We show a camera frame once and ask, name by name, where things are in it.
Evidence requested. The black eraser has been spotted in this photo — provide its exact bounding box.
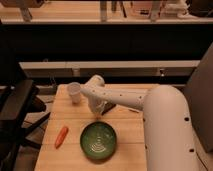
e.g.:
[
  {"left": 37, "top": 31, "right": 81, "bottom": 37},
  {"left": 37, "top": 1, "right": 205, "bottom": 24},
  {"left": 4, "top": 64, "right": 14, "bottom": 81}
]
[{"left": 101, "top": 103, "right": 116, "bottom": 115}]

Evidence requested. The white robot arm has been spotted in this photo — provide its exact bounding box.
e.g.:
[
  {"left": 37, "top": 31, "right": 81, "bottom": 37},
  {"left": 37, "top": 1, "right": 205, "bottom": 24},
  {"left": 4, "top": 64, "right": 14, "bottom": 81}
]
[{"left": 81, "top": 75, "right": 201, "bottom": 171}]

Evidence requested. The white paper cup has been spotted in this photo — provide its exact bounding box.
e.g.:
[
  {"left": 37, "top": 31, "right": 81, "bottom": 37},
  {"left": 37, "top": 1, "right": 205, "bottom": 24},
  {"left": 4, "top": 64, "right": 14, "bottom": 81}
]
[{"left": 67, "top": 82, "right": 81, "bottom": 104}]

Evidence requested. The green bowl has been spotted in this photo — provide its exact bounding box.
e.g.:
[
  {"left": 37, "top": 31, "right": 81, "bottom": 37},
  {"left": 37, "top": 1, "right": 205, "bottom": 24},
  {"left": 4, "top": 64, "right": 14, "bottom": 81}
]
[{"left": 80, "top": 121, "right": 117, "bottom": 160}]

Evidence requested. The orange carrot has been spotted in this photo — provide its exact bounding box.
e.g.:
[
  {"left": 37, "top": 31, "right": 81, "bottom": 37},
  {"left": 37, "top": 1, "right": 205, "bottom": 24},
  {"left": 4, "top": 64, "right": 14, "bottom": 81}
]
[{"left": 55, "top": 126, "right": 69, "bottom": 149}]

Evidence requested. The black chair left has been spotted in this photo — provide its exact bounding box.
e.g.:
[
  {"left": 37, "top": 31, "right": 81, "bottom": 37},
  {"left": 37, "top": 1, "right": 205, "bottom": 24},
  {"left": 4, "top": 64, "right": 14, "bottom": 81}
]
[{"left": 0, "top": 64, "right": 50, "bottom": 171}]

